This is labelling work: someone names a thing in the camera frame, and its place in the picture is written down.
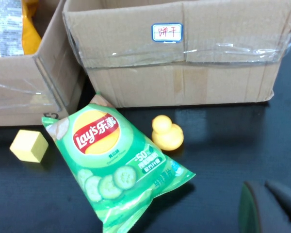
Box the cardboard box with F2 print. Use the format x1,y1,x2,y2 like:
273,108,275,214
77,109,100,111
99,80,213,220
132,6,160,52
0,0,87,127

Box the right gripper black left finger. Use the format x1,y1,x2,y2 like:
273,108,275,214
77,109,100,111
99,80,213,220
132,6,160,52
238,181,291,233

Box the yellow rubber duck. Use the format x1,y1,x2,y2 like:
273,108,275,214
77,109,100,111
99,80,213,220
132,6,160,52
151,115,184,151

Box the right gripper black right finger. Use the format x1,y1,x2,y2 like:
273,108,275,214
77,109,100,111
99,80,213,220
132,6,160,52
264,180,291,225

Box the yellow foam cube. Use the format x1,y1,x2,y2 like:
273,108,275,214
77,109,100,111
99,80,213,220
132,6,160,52
9,129,49,163

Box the green Lay's chips bag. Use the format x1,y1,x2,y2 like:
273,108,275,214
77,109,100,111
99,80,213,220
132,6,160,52
41,93,196,233

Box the cardboard box with handwritten label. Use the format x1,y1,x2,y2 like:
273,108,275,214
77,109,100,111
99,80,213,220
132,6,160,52
62,0,291,108

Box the orange-yellow snack bag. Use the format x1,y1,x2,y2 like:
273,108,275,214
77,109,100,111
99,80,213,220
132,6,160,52
0,0,42,58

